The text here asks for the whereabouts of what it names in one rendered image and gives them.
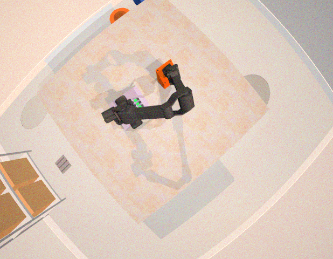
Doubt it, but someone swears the lilac switch panel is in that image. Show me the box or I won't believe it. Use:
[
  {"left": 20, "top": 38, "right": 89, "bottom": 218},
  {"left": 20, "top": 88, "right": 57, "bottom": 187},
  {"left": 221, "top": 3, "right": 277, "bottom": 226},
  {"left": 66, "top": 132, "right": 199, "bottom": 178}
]
[{"left": 109, "top": 86, "right": 150, "bottom": 130}]

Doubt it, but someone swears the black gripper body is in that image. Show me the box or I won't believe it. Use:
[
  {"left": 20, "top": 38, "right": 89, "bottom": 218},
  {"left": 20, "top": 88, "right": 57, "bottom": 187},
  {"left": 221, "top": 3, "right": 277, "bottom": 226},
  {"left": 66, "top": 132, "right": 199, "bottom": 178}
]
[{"left": 115, "top": 95, "right": 143, "bottom": 129}]

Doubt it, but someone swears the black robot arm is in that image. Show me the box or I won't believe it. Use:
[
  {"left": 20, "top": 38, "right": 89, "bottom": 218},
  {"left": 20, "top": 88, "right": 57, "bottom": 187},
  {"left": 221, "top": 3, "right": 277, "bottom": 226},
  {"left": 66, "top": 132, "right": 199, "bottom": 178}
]
[{"left": 101, "top": 63, "right": 195, "bottom": 125}]

